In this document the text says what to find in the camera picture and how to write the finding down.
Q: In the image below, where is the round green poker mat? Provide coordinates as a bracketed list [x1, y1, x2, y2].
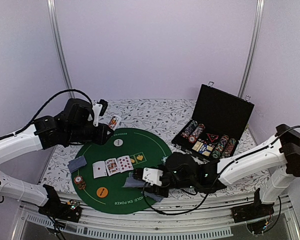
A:
[71, 128, 172, 215]

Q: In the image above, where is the boxed playing card deck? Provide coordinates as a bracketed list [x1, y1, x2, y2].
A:
[198, 144, 215, 157]

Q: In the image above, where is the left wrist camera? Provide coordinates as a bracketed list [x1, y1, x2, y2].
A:
[92, 99, 108, 127]

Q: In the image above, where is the white dealer button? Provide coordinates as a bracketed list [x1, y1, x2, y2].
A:
[113, 138, 124, 147]

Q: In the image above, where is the blue topped chip stack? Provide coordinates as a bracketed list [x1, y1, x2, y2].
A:
[161, 156, 168, 165]

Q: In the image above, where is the red triangle card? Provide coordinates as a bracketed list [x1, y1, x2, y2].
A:
[206, 133, 219, 143]

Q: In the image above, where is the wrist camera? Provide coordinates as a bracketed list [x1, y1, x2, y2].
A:
[142, 167, 164, 187]
[92, 99, 108, 127]

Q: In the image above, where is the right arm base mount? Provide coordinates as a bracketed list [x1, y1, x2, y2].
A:
[230, 188, 274, 235]

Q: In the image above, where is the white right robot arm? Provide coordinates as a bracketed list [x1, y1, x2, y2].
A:
[132, 124, 300, 218]

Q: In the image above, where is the right aluminium frame post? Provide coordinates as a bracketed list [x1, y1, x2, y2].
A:
[237, 0, 265, 101]

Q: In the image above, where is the red topped chip stack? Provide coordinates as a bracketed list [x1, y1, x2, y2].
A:
[74, 175, 87, 190]

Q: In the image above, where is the ten of diamonds card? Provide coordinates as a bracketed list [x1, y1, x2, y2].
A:
[116, 155, 134, 173]

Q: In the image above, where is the black poker chip case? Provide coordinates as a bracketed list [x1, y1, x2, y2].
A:
[171, 84, 255, 162]

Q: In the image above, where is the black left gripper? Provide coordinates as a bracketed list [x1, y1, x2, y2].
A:
[66, 122, 115, 145]

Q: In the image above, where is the left aluminium frame post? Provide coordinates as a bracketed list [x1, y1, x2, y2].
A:
[46, 0, 73, 90]

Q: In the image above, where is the king face card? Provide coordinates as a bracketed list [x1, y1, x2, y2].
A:
[105, 158, 121, 177]

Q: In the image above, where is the aluminium frame post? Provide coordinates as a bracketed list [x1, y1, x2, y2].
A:
[46, 0, 73, 90]
[237, 0, 265, 101]

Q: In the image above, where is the dealt cards pile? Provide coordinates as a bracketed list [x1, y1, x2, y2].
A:
[145, 192, 164, 202]
[67, 155, 87, 174]

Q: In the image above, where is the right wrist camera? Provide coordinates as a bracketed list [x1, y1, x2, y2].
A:
[142, 167, 164, 187]

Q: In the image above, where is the ace of diamonds card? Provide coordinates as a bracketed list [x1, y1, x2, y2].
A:
[92, 161, 108, 179]

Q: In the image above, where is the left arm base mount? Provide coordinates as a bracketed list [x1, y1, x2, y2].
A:
[38, 184, 83, 223]

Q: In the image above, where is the blue playing card deck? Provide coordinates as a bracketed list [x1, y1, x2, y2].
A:
[122, 172, 145, 188]

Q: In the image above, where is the orange big blind button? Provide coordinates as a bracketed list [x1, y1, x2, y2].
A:
[96, 186, 109, 198]

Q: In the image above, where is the dealt cards bottom pile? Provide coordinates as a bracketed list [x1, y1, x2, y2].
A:
[145, 192, 164, 202]

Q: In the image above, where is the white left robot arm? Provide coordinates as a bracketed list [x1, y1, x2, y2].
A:
[0, 98, 114, 217]

